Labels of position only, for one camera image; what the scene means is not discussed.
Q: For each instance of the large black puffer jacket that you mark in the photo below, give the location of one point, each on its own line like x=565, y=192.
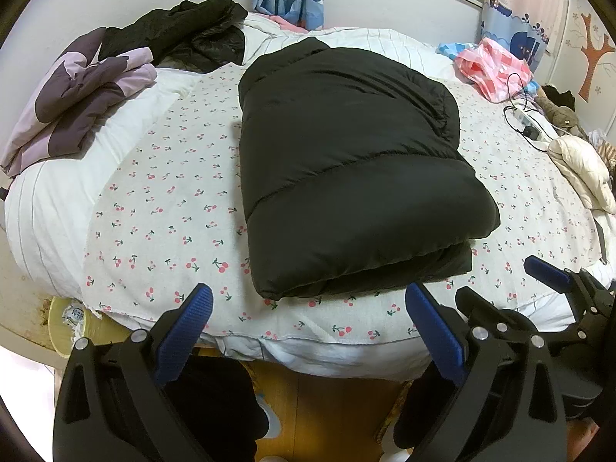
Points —
x=351, y=176

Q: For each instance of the cherry print bed sheet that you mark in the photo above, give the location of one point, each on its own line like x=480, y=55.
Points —
x=171, y=217

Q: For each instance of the grey padded headboard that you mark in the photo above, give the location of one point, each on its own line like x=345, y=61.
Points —
x=42, y=32

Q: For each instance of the cream folded garment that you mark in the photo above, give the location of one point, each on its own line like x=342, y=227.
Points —
x=585, y=171

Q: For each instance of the yellow round container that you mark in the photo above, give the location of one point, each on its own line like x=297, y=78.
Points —
x=69, y=320

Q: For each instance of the pink checkered cloth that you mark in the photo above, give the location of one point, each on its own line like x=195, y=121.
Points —
x=495, y=72

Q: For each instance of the light blue patterned cloth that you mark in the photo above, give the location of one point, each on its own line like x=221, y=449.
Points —
x=451, y=50

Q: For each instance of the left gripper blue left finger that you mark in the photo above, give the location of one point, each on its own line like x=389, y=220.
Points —
x=177, y=331

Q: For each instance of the pink pillow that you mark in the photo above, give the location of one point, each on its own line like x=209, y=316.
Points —
x=286, y=25

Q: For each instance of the beige plush toy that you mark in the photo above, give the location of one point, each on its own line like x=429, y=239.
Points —
x=562, y=118

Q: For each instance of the blue pink cartoon curtain right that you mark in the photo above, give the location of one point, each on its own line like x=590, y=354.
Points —
x=524, y=27

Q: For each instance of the white power strip with cable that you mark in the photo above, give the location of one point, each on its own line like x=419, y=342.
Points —
x=523, y=114

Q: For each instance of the orange tree wall decal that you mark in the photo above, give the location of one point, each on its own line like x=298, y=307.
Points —
x=595, y=45

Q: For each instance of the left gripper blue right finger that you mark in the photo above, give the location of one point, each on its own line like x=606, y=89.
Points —
x=443, y=332

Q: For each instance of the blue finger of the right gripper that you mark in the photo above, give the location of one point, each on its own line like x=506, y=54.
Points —
x=547, y=274

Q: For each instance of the purple lilac folded jacket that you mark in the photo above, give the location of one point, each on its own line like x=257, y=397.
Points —
x=77, y=89

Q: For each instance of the crumpled black jacket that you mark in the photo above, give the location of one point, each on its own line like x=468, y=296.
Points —
x=202, y=36

